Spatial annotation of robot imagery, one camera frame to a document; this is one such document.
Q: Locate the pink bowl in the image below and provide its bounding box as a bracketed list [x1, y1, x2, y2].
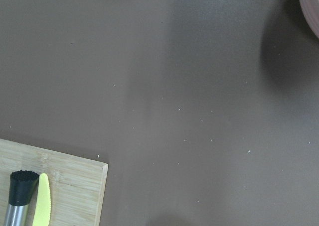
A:
[299, 0, 319, 38]

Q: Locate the wooden cutting board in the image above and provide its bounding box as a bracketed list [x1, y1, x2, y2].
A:
[0, 139, 108, 226]

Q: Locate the yellow plastic knife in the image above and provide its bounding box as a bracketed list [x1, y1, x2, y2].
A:
[32, 173, 51, 226]

